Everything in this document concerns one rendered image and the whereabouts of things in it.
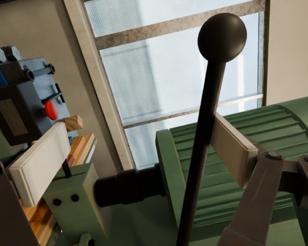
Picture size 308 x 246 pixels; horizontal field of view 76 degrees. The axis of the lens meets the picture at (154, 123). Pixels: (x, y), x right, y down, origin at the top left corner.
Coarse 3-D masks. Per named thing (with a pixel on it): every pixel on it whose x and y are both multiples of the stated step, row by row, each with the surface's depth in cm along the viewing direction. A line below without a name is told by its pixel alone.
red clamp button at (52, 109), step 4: (48, 104) 29; (52, 104) 30; (44, 108) 29; (48, 108) 29; (52, 108) 29; (56, 108) 30; (48, 112) 29; (52, 112) 29; (56, 112) 30; (48, 116) 29; (52, 116) 29; (56, 116) 30
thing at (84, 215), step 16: (64, 176) 35; (80, 176) 34; (96, 176) 38; (48, 192) 32; (64, 192) 32; (80, 192) 32; (64, 208) 33; (80, 208) 33; (96, 208) 34; (64, 224) 34; (80, 224) 34; (96, 224) 35; (96, 240) 36
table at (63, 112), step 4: (64, 104) 62; (64, 108) 62; (60, 112) 58; (64, 112) 61; (68, 112) 64; (60, 116) 58; (64, 116) 60; (68, 116) 63; (52, 120) 53; (56, 120) 55; (60, 120) 57; (64, 120) 60; (52, 124) 52; (68, 132) 61; (72, 132) 63; (76, 132) 66; (68, 136) 60; (72, 136) 63; (76, 136) 66; (24, 148) 40; (20, 152) 38; (12, 156) 36; (16, 156) 37; (0, 160) 33; (4, 160) 34; (8, 160) 35; (12, 160) 36; (4, 164) 34; (8, 164) 35
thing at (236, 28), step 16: (224, 16) 13; (208, 32) 14; (224, 32) 13; (240, 32) 13; (208, 48) 14; (224, 48) 13; (240, 48) 14; (208, 64) 15; (224, 64) 15; (208, 80) 15; (208, 96) 16; (208, 112) 16; (208, 128) 17; (208, 144) 17; (192, 160) 18; (192, 176) 19; (192, 192) 19; (192, 208) 20; (192, 224) 21; (176, 240) 23
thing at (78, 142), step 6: (72, 138) 62; (78, 138) 60; (84, 138) 62; (72, 144) 57; (78, 144) 56; (72, 150) 53; (78, 150) 55; (48, 210) 36; (36, 222) 33; (42, 222) 34; (36, 228) 32; (36, 234) 32
